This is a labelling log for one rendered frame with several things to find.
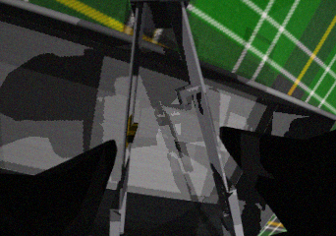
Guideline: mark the dark grey rectangular tray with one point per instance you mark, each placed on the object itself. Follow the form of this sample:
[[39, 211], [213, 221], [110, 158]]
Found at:
[[63, 91]]

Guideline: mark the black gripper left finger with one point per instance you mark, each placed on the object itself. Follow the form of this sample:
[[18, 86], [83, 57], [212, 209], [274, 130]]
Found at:
[[61, 201]]

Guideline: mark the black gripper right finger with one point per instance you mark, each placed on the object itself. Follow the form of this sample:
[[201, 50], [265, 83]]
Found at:
[[293, 176]]

